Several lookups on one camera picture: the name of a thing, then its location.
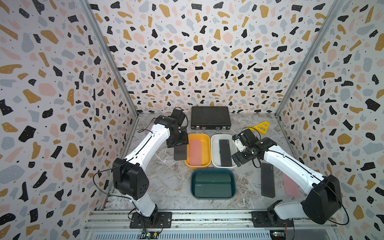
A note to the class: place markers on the white storage box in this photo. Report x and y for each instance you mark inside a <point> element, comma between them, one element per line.
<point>215,151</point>

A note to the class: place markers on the yellow storage box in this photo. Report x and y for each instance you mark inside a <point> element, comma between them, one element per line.
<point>206,151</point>

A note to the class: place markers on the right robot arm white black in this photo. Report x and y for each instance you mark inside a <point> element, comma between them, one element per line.
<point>323,192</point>

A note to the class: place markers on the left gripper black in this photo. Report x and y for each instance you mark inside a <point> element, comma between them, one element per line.
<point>184,141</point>

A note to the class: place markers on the pink pencil case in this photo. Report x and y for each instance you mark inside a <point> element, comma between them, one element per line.
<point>195,153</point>
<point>290,187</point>

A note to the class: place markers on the aluminium rail front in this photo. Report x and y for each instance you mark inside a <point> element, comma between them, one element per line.
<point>204,225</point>

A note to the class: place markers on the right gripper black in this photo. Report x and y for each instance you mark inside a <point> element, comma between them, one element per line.
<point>240,160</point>

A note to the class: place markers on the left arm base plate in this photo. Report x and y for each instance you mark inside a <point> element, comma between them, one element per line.
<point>158,220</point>

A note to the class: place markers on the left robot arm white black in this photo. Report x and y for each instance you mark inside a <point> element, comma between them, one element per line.
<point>129,176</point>

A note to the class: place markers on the dark grey pencil case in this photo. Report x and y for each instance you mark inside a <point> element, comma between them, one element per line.
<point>267,180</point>
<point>225,153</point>
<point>180,153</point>

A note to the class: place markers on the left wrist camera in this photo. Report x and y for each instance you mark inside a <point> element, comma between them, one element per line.
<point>178,115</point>

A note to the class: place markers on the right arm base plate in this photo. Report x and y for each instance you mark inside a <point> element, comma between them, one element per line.
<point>268,219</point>

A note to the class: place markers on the black briefcase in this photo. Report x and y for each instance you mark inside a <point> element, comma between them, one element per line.
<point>210,118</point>

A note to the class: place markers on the yellow plastic triangle piece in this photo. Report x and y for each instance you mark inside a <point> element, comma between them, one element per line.
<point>262,128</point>

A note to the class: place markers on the teal storage box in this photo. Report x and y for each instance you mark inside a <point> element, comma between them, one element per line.
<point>233,182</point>

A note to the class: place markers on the green pencil case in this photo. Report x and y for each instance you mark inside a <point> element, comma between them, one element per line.
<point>214,191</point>
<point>213,178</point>

